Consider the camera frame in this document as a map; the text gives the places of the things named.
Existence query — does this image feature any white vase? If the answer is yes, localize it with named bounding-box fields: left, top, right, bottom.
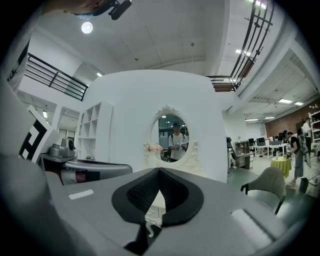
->
left=146, top=151, right=158, bottom=169

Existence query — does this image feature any white dressing table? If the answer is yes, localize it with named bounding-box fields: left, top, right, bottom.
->
left=144, top=188, right=168, bottom=238

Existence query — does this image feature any grey chair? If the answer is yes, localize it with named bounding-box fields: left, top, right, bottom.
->
left=240, top=166, right=288, bottom=216

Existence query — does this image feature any white office desk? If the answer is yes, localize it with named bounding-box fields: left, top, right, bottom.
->
left=254, top=142, right=288, bottom=160

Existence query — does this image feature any oval white ornate mirror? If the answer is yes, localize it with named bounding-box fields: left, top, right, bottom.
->
left=143, top=104, right=204, bottom=173

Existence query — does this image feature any brown cabinet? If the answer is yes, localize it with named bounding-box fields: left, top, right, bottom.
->
left=233, top=139, right=255, bottom=170

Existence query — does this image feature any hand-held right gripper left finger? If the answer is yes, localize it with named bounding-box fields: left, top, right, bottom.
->
left=46, top=166, right=162, bottom=256

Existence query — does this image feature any white shelf unit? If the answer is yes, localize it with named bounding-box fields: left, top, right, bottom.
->
left=76, top=101, right=114, bottom=163

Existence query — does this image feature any round ceiling lamp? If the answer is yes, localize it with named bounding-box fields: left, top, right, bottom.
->
left=80, top=21, right=94, bottom=35

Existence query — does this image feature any person's head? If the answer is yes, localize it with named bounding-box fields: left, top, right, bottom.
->
left=42, top=0, right=111, bottom=18

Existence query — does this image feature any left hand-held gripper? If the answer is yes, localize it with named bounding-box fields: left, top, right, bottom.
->
left=18, top=104, right=133, bottom=186

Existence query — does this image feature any black head-worn camera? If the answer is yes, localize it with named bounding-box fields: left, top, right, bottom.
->
left=106, top=0, right=133, bottom=21

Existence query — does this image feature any black railing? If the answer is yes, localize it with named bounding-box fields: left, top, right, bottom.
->
left=207, top=0, right=274, bottom=93
left=24, top=52, right=89, bottom=102

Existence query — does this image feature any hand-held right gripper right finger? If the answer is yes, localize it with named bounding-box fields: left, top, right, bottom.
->
left=149, top=166, right=300, bottom=256

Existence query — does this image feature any yellow-green round table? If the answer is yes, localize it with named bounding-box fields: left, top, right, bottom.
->
left=271, top=156, right=293, bottom=179

